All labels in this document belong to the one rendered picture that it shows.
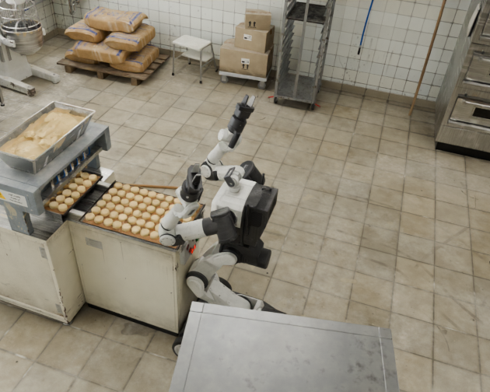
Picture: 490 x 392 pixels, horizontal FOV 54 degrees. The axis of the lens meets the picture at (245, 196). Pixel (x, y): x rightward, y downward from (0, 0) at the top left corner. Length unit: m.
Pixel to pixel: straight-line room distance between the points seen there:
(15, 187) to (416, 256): 3.02
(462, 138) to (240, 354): 4.68
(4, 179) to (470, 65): 4.14
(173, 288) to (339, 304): 1.32
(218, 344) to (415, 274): 3.04
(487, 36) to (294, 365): 4.33
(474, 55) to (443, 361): 2.87
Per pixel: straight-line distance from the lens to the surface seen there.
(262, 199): 2.42
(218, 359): 1.11
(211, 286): 3.01
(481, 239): 4.62
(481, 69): 5.21
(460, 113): 5.38
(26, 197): 2.70
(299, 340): 1.15
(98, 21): 6.39
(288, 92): 5.88
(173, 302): 3.02
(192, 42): 6.29
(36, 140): 2.87
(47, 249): 2.91
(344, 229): 4.23
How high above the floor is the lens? 2.76
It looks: 39 degrees down
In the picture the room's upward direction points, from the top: 5 degrees clockwise
